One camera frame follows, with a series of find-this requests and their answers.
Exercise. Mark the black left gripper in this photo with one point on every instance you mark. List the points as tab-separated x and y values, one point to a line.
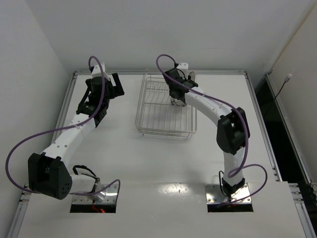
113	87

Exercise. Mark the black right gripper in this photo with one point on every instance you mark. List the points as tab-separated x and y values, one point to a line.
177	96

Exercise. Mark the teal rimmed text plate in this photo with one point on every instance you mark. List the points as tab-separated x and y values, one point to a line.
174	101

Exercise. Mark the orange sunburst plate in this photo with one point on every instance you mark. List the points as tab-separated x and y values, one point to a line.
192	76

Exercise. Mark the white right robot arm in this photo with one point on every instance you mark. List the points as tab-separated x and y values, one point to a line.
232	134

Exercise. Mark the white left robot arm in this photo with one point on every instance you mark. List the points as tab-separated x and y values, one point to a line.
48	173

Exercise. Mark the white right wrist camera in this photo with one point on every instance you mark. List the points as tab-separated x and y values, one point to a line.
184	67

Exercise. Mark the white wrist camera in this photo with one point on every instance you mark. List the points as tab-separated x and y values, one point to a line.
184	67
96	71

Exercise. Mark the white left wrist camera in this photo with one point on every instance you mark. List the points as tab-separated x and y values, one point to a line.
96	71

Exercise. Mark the silver wire dish rack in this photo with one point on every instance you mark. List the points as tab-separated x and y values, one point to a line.
157	116

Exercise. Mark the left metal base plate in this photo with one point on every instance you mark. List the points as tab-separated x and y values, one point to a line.
106	197

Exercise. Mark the metal base plate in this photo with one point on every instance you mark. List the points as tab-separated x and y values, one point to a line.
215	196
106	197

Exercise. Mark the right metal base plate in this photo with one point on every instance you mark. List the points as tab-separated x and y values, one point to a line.
215	196

